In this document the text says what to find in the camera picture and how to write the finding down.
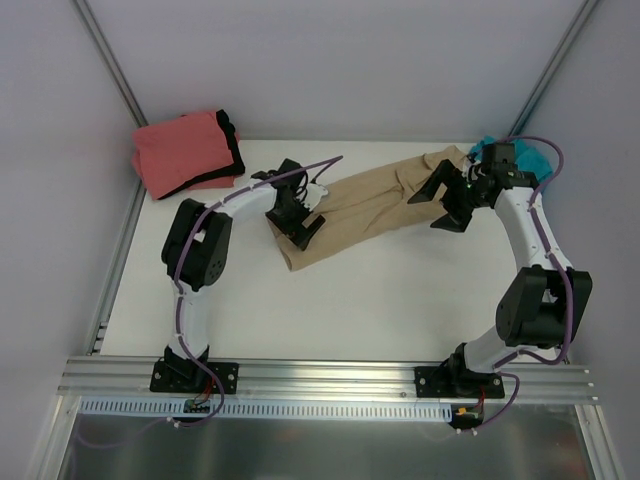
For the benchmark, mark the folded black t shirt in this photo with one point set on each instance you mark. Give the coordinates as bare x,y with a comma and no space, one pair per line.
203,152

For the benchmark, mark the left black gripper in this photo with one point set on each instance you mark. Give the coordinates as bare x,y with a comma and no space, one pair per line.
298,226

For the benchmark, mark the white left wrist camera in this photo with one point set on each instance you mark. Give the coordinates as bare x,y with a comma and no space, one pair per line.
313,195

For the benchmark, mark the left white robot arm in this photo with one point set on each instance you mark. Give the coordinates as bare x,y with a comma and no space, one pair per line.
195,254

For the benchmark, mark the aluminium mounting rail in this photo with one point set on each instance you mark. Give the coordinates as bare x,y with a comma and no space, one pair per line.
326,380

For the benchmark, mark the beige t shirt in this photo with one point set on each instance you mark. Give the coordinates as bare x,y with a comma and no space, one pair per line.
368,204

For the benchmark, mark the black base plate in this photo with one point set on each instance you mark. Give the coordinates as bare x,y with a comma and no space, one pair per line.
220,377
444,382

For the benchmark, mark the folded pink t shirt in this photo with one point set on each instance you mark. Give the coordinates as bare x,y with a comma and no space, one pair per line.
148,160

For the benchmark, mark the right corner aluminium post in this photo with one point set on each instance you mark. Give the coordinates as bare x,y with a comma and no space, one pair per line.
562,50

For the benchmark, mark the teal t shirt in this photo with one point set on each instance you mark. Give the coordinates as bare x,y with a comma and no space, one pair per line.
527,157

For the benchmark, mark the left corner aluminium post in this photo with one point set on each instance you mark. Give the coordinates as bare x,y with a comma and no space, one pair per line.
107,56

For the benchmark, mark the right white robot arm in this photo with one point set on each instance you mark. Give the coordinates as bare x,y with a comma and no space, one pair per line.
540,312

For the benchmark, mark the white slotted cable duct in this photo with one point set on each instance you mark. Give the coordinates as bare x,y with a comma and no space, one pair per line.
412,411

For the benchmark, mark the corner aluminium post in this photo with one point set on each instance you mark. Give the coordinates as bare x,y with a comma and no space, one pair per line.
562,50
107,56

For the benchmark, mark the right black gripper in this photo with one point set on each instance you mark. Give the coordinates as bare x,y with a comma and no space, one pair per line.
456,200

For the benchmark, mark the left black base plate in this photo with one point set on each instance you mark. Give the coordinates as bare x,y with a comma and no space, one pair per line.
220,377

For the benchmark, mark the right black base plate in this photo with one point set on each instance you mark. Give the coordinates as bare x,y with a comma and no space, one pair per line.
444,382

